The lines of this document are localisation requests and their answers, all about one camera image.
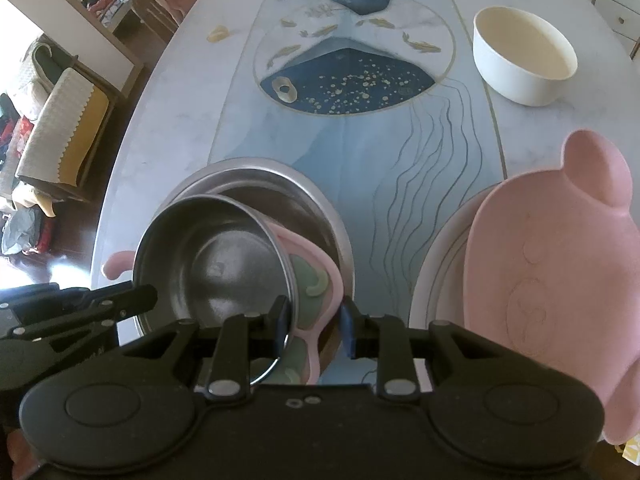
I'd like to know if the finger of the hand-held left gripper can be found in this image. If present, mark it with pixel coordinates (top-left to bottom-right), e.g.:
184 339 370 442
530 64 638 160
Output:
0 284 159 328
0 316 121 358

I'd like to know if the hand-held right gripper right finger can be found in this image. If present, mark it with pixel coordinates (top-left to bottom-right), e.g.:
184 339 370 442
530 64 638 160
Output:
339 297 507 403

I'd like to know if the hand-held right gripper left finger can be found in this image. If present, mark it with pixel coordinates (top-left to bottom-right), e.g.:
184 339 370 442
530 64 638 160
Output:
122 294 296 403

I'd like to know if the pink and green plate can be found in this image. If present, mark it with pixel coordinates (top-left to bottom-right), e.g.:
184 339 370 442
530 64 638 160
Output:
102 220 346 386

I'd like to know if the small steel bowl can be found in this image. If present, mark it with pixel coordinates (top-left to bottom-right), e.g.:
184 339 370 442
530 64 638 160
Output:
132 194 301 387

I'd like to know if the white round plate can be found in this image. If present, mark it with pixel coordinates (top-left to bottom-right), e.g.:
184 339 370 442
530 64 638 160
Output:
409 180 506 346

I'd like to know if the large steel bowl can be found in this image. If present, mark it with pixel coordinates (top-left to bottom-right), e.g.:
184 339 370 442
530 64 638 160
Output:
159 156 357 378

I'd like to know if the pink animal-shaped plate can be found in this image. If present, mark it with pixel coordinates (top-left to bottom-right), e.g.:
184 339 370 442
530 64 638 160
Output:
462 129 640 446

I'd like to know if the dark bag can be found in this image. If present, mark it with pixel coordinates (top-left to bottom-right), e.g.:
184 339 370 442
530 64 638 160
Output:
0 207 46 256

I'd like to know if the sofa with quilted white cover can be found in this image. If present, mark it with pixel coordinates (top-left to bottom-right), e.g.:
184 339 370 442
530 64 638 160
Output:
15 67 111 192

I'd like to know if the pile of clothes and bags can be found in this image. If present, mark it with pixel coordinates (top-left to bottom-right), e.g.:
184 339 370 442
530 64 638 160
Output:
0 92 36 171

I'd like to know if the wooden open cabinet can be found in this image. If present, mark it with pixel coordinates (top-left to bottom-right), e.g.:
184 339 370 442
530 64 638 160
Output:
25 0 146 78

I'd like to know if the beige sofa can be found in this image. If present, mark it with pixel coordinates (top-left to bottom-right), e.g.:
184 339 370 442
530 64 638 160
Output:
22 40 78 92

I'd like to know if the white bowl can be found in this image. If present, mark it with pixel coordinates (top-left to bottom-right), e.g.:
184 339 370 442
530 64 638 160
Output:
472 5 579 107

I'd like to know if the white drawer cabinet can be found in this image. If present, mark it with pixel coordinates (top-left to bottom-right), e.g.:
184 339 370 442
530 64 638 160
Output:
587 0 640 58

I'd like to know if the beige ring-shaped scrap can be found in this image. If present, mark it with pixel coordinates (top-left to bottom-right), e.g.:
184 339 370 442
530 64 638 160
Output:
273 76 298 105

